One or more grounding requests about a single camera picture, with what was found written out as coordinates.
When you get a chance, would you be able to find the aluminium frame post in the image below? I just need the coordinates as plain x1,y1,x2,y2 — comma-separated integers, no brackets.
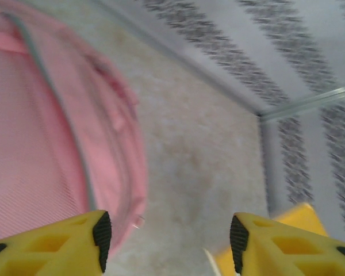
258,85,345,122

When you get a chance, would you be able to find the yellow paperback book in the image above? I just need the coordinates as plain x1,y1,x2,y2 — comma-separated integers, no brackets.
204,202,332,276

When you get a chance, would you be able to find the pink student backpack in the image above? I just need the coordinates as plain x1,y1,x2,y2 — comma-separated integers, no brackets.
0,0,150,259

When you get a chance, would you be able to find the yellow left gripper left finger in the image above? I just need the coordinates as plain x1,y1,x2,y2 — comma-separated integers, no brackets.
0,209,113,276

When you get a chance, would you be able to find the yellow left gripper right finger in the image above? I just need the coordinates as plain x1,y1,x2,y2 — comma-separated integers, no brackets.
229,212,345,276

